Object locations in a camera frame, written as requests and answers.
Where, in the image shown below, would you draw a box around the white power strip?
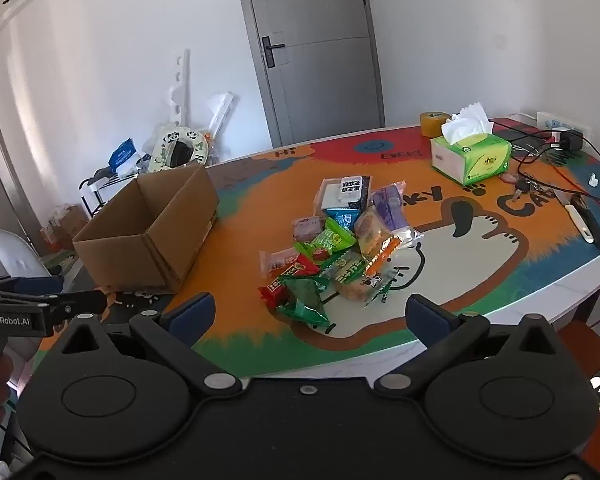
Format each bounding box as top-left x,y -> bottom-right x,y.
536,111 -> 592,136

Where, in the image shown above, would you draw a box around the purple snack packet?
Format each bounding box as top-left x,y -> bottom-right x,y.
372,183 -> 410,233

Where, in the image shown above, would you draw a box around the colourful printed table mat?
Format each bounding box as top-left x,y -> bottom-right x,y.
105,122 -> 600,366

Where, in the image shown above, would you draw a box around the black metal rack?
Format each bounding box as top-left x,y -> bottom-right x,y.
78,167 -> 146,218

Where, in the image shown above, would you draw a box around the cream bread packet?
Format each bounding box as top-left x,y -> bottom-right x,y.
354,207 -> 396,256

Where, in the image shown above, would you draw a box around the blue plastic bag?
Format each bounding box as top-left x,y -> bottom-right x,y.
108,139 -> 140,168

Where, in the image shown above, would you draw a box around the printed brown cardboard box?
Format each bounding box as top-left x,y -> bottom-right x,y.
55,204 -> 88,246

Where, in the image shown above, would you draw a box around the red cable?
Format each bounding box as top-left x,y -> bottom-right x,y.
530,132 -> 586,193

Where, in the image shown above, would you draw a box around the black cable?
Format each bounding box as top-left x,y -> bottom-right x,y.
495,127 -> 600,201

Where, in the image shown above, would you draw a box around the grey door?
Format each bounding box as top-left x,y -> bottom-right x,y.
232,0 -> 386,148

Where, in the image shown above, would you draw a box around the dark red snack packet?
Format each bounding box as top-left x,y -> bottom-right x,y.
258,277 -> 293,309

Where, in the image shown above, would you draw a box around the grey chair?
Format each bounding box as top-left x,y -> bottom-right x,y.
0,226 -> 63,281

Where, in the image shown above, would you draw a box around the red orange snack packet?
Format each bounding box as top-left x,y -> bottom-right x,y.
280,254 -> 321,277

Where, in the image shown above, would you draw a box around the panda print bread packet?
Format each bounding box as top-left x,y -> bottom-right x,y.
337,270 -> 401,306

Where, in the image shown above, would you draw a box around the white plastic brackets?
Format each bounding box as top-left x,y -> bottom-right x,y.
164,49 -> 190,128

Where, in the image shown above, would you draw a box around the key bunch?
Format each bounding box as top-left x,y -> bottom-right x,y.
512,172 -> 556,203

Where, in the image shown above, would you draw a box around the white shelf bracket piece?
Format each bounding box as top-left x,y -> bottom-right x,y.
205,92 -> 235,133

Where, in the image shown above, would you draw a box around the dark green snack packet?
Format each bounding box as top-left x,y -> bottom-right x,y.
277,276 -> 331,326

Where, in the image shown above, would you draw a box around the black door handle lock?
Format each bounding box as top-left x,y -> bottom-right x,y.
261,36 -> 286,68

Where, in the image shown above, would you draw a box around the black charger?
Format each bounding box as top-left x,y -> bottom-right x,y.
550,130 -> 585,152

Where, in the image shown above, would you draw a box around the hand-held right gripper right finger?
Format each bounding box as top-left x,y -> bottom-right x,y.
374,293 -> 565,402

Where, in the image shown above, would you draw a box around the panda print seat ring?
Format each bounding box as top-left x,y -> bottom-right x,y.
147,125 -> 212,173

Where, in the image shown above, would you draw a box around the clear packet of snack sticks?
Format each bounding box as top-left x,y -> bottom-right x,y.
365,230 -> 423,276

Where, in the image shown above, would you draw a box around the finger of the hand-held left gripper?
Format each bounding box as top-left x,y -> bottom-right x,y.
0,275 -> 64,295
54,289 -> 109,333

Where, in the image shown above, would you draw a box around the clear pink red snack packet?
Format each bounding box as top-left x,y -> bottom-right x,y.
260,251 -> 301,278

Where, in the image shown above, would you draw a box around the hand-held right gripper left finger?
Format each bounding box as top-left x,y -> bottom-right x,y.
59,291 -> 244,402

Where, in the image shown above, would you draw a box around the green packet with round logo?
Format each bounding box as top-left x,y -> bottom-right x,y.
295,217 -> 357,261

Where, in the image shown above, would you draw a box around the green tissue box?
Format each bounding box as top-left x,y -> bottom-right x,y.
430,102 -> 512,186

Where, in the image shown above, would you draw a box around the grey door frame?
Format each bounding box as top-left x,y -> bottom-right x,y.
0,62 -> 36,256

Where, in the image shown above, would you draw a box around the white plastic tool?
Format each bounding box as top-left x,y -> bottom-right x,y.
564,204 -> 594,244

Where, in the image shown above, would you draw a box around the teal snack packet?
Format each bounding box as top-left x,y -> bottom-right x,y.
326,208 -> 361,228

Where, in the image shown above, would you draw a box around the yellow tape roll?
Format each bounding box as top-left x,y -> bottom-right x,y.
420,111 -> 452,138

